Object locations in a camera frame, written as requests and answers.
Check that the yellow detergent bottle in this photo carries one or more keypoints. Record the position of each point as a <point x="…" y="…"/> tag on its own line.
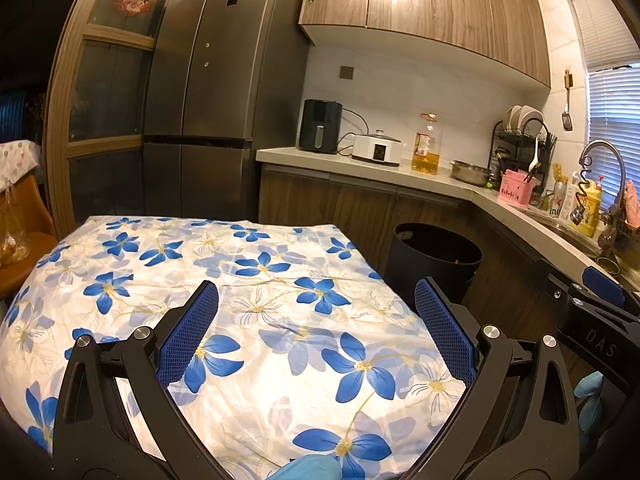
<point x="592" y="210"/>

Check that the hanging metal spatula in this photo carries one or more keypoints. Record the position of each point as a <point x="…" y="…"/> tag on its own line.
<point x="567" y="121"/>

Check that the silver beer can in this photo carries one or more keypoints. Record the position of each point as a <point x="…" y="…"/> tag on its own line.
<point x="557" y="202"/>

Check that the black air fryer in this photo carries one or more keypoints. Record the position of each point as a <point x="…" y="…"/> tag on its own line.
<point x="320" y="127"/>

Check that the steel bowl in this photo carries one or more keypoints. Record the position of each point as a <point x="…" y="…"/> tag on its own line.
<point x="470" y="175"/>

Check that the person's right hand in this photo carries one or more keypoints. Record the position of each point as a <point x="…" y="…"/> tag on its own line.
<point x="590" y="402"/>

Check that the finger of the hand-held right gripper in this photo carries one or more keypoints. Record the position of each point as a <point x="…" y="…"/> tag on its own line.
<point x="602" y="285"/>
<point x="542" y="275"/>

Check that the black trash bin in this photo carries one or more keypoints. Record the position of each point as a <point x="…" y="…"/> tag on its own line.
<point x="430" y="265"/>

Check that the polka dot cloth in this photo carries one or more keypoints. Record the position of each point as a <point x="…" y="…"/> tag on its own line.
<point x="17" y="160"/>

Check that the wooden base cabinets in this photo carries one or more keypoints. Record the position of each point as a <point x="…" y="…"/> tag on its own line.
<point x="325" y="200"/>

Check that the window blind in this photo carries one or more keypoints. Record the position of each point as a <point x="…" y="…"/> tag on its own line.
<point x="615" y="110"/>

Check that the white electric cooker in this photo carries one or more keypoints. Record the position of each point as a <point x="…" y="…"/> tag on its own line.
<point x="375" y="152"/>

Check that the blue floral blanket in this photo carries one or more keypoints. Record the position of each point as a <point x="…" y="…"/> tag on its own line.
<point x="250" y="310"/>

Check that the clear plastic bag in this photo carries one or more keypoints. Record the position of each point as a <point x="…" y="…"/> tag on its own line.
<point x="12" y="230"/>

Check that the person's left hand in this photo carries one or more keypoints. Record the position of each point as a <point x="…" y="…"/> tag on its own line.
<point x="305" y="470"/>

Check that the cooking oil bottle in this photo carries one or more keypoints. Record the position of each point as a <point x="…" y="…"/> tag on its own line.
<point x="426" y="155"/>

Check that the dark wall socket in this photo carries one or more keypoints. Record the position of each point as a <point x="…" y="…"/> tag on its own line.
<point x="346" y="72"/>

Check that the grey refrigerator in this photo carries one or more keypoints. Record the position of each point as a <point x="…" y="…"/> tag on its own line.
<point x="215" y="85"/>

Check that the white bottle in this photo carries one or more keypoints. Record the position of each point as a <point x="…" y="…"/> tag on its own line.
<point x="570" y="200"/>

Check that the wooden framed glass door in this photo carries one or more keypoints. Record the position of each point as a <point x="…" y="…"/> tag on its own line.
<point x="57" y="110"/>

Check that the bundle of dark chopsticks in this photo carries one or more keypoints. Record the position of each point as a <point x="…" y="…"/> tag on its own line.
<point x="529" y="175"/>

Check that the steel faucet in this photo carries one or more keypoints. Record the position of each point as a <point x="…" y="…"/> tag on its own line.
<point x="607" y="146"/>

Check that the pink cloth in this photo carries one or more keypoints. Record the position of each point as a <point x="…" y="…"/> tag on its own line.
<point x="632" y="205"/>

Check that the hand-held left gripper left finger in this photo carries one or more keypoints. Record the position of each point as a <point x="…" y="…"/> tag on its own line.
<point x="190" y="335"/>

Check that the pink utensil basket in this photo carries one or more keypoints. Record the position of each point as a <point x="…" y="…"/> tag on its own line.
<point x="514" y="192"/>

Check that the white plate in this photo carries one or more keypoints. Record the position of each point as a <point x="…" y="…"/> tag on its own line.
<point x="511" y="119"/>
<point x="527" y="116"/>

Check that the black dish rack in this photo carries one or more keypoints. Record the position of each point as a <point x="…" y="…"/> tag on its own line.
<point x="500" y="150"/>

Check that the orange chair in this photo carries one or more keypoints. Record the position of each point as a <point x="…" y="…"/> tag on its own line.
<point x="35" y="240"/>

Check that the steel sink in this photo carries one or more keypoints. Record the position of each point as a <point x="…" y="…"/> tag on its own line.
<point x="565" y="230"/>

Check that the wooden wall cabinet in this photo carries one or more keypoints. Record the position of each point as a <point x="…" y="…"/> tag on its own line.
<point x="425" y="5"/>

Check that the blue ribbed panel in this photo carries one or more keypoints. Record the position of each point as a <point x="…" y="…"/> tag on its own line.
<point x="10" y="115"/>

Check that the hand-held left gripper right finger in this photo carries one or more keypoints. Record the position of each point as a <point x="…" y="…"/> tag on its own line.
<point x="445" y="332"/>

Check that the stone kitchen countertop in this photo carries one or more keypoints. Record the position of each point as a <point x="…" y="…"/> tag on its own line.
<point x="310" y="155"/>

